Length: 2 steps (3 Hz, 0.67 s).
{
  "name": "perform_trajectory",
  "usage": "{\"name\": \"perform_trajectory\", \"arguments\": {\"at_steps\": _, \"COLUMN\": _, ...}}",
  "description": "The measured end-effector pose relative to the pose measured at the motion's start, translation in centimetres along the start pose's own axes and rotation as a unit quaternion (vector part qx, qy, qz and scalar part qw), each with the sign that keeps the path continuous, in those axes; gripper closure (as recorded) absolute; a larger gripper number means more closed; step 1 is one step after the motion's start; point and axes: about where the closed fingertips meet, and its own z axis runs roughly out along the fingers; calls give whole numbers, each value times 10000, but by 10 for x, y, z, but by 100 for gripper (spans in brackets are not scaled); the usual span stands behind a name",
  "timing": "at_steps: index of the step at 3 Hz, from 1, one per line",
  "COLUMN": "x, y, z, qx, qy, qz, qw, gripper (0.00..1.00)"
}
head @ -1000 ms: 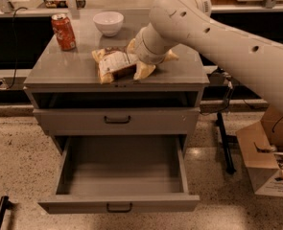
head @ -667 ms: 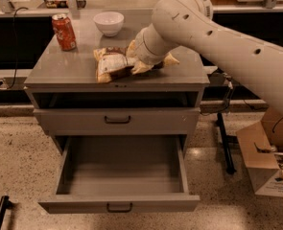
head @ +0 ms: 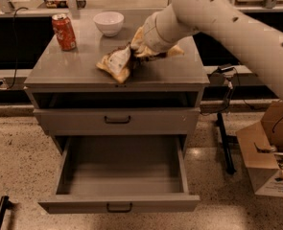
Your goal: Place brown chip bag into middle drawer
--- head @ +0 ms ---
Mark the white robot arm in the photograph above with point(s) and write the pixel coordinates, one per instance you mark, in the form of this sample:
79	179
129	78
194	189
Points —
258	46

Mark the orange soda can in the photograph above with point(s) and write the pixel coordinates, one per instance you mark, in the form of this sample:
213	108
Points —
64	32

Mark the grey drawer cabinet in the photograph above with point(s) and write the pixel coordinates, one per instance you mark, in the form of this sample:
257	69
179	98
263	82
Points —
100	89

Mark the black bar on floor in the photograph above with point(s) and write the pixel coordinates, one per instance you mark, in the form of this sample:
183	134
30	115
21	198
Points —
5	205

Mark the brown chip bag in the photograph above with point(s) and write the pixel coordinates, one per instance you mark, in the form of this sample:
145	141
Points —
121	61

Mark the black power adapter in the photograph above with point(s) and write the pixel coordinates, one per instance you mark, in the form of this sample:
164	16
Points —
225	68

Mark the white bowl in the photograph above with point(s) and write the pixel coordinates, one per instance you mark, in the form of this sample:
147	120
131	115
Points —
109	23

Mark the brown cardboard box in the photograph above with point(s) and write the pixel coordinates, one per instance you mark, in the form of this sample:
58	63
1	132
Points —
261	145

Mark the closed upper grey drawer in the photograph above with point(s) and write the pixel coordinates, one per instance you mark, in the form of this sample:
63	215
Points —
125	121

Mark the open lower grey drawer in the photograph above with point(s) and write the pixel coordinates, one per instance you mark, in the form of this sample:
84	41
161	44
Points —
121	174

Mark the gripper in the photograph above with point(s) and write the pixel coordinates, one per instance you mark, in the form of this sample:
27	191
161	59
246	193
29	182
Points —
150	33

